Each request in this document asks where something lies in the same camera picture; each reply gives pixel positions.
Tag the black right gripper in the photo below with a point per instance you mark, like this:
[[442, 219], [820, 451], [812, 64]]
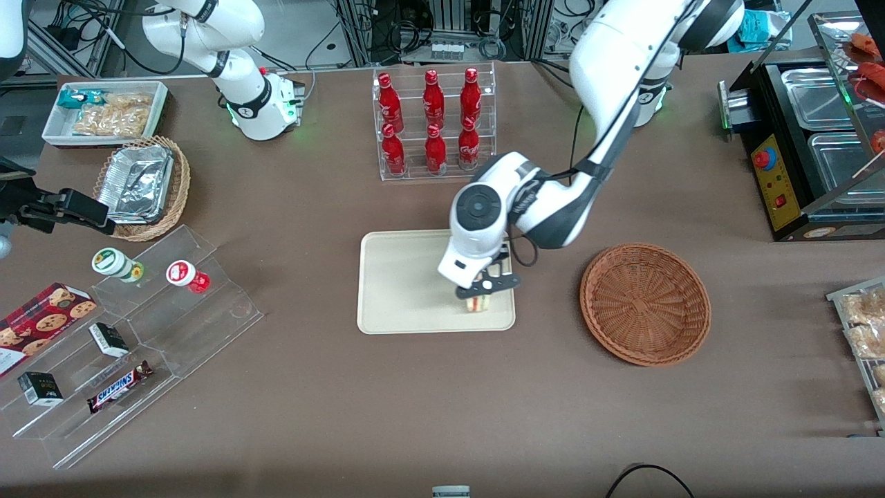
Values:
[[29, 208]]

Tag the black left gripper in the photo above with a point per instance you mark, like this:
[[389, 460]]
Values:
[[504, 255]]

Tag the triangular sandwich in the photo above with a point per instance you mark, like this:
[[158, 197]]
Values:
[[478, 304]]

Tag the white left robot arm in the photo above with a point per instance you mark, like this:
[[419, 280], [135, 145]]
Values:
[[608, 69]]

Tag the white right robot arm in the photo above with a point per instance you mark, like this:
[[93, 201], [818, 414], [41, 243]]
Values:
[[243, 90]]

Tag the beige rectangular tray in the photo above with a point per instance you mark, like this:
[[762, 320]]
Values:
[[401, 290]]

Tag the oval wicker basket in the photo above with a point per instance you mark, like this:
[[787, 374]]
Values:
[[176, 200]]

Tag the round brown wicker basket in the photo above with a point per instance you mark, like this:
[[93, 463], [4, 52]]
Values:
[[643, 304]]

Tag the tray of packaged pastries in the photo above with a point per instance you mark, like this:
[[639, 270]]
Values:
[[840, 304]]

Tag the green-capped white drink bottle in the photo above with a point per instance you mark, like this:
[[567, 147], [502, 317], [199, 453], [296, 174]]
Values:
[[114, 264]]

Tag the stack of foil trays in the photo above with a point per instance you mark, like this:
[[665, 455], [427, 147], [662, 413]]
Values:
[[138, 183]]

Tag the white rectangular bin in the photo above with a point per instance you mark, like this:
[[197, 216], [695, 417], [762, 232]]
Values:
[[59, 135]]

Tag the clear bag of crackers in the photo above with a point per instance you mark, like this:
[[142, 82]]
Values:
[[114, 117]]

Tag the red-capped drink bottle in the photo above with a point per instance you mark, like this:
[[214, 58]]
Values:
[[185, 274]]

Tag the teal snack packet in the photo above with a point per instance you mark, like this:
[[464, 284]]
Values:
[[76, 98]]

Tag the red cookie box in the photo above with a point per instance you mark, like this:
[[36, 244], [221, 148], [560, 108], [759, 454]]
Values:
[[41, 325]]

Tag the clear acrylic bottle rack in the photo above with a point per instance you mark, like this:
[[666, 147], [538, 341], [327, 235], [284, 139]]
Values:
[[449, 176]]

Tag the small black box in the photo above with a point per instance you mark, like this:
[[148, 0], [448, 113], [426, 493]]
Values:
[[108, 339], [39, 389]]

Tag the red cola bottle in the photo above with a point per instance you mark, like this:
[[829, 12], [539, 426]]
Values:
[[389, 104], [393, 152], [469, 149], [433, 100], [435, 152], [471, 97]]

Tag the clear acrylic stepped stand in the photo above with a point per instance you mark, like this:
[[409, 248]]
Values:
[[200, 325]]

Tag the snickers chocolate bar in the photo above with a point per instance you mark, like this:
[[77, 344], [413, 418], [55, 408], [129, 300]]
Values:
[[117, 387]]

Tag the grey box with label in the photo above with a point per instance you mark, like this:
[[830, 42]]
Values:
[[451, 492]]

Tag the white power strip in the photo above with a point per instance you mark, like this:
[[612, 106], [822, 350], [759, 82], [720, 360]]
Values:
[[446, 50]]

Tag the black food warmer appliance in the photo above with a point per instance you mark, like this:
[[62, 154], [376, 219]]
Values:
[[767, 138]]

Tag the steel warmer pan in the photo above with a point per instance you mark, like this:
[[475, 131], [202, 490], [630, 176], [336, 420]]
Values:
[[816, 100], [840, 162]]

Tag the teal plastic bag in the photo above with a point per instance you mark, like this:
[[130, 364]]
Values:
[[760, 31]]

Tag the wrapped bread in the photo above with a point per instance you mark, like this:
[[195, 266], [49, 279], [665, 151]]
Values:
[[868, 308], [868, 340], [880, 375], [880, 401]]

